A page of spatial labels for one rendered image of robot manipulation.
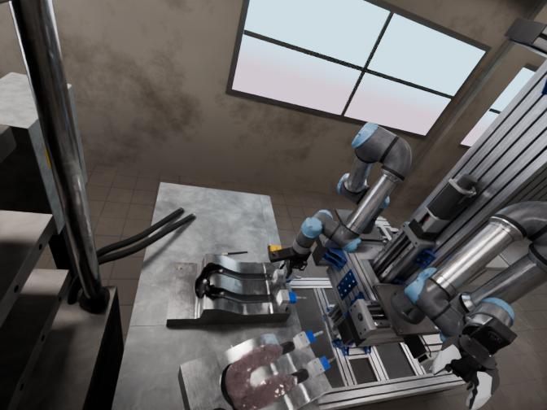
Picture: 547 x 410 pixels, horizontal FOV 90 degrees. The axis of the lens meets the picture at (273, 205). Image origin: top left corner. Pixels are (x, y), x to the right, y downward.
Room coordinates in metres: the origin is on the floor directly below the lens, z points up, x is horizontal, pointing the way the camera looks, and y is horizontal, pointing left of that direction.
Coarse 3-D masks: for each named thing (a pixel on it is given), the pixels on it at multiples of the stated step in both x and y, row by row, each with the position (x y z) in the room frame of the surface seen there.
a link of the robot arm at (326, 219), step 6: (324, 210) 0.97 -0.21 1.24; (318, 216) 0.90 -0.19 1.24; (324, 216) 0.92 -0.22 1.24; (330, 216) 0.94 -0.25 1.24; (324, 222) 0.89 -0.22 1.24; (330, 222) 0.90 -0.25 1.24; (324, 228) 0.87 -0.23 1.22; (330, 228) 0.88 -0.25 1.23; (324, 234) 0.87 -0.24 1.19; (330, 234) 0.86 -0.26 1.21
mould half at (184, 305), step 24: (192, 264) 0.72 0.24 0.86; (240, 264) 0.81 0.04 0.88; (264, 264) 0.85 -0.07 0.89; (192, 288) 0.62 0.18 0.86; (240, 288) 0.69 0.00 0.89; (264, 288) 0.73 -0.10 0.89; (168, 312) 0.49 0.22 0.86; (192, 312) 0.52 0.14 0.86; (216, 312) 0.54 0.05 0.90; (240, 312) 0.58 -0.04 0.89; (264, 312) 0.62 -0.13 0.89; (288, 312) 0.66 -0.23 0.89
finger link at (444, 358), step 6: (450, 348) 0.36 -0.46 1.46; (456, 348) 0.37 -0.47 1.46; (438, 354) 0.34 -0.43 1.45; (444, 354) 0.34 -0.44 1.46; (450, 354) 0.35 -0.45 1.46; (456, 354) 0.35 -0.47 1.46; (438, 360) 0.33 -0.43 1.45; (444, 360) 0.33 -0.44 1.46; (450, 360) 0.33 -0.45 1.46; (456, 360) 0.34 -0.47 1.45; (432, 366) 0.32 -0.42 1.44; (438, 366) 0.31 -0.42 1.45; (444, 366) 0.32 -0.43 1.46; (432, 372) 0.31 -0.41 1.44; (438, 372) 0.30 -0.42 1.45
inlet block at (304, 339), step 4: (308, 332) 0.62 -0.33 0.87; (320, 332) 0.65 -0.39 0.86; (296, 336) 0.59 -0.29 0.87; (300, 336) 0.59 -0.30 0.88; (304, 336) 0.59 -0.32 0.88; (308, 336) 0.61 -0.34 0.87; (312, 336) 0.61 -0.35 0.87; (316, 336) 0.63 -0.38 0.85; (296, 340) 0.58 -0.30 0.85; (300, 340) 0.57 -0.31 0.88; (304, 340) 0.58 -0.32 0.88; (308, 340) 0.58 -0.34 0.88; (312, 340) 0.60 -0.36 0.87; (300, 344) 0.56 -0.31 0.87; (304, 344) 0.56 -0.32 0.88; (308, 344) 0.57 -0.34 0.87; (300, 348) 0.55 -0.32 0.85
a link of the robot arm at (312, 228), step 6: (306, 222) 0.82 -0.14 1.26; (312, 222) 0.83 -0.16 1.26; (318, 222) 0.84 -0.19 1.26; (300, 228) 0.83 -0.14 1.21; (306, 228) 0.80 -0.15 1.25; (312, 228) 0.80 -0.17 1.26; (318, 228) 0.81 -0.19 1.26; (300, 234) 0.81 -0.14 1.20; (306, 234) 0.79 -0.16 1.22; (312, 234) 0.79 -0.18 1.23; (318, 234) 0.81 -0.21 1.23; (300, 240) 0.80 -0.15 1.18; (306, 240) 0.79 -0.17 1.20; (312, 240) 0.80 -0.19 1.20; (306, 246) 0.79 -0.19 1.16
